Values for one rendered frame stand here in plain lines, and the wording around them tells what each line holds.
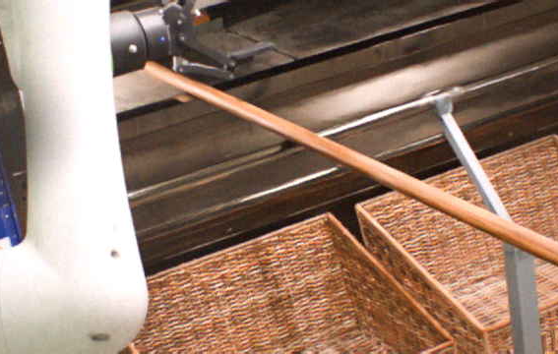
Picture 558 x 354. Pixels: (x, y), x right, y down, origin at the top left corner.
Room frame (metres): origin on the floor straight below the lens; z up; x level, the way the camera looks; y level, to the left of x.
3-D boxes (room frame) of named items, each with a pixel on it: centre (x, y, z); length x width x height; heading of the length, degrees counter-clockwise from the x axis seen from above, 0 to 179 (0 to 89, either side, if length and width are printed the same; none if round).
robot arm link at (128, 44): (1.88, 0.19, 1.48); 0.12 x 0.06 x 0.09; 23
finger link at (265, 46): (1.95, 0.00, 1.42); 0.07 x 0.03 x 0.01; 113
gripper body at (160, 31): (1.90, 0.12, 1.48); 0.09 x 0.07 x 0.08; 113
